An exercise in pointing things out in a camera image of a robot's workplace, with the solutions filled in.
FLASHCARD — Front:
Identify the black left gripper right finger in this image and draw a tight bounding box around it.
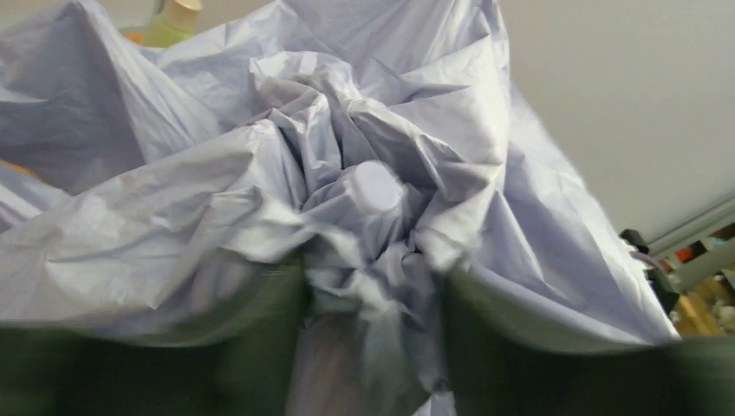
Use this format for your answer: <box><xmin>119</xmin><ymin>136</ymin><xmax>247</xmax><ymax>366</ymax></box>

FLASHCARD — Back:
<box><xmin>443</xmin><ymin>271</ymin><xmax>734</xmax><ymax>415</ymax></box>

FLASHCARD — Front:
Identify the lavender folding umbrella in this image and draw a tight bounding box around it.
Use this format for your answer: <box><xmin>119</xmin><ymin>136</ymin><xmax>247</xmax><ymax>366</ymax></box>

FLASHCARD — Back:
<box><xmin>1</xmin><ymin>1</ymin><xmax>679</xmax><ymax>415</ymax></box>

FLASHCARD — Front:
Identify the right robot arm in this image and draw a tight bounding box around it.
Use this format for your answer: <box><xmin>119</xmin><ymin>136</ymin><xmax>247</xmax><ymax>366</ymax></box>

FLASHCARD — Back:
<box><xmin>619</xmin><ymin>229</ymin><xmax>680</xmax><ymax>315</ymax></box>

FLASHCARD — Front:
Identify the green liquid squeeze bottle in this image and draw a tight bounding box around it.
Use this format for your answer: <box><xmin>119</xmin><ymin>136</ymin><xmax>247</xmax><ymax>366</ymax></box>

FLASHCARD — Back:
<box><xmin>141</xmin><ymin>0</ymin><xmax>204</xmax><ymax>48</ymax></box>

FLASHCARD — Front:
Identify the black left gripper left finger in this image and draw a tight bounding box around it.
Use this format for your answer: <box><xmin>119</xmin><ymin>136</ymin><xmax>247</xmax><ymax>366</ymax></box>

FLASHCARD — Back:
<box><xmin>1</xmin><ymin>258</ymin><xmax>308</xmax><ymax>415</ymax></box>

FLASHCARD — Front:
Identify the wooden shelf unit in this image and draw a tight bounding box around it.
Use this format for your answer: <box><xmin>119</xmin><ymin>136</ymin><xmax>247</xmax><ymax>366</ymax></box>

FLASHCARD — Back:
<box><xmin>661</xmin><ymin>223</ymin><xmax>734</xmax><ymax>336</ymax></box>

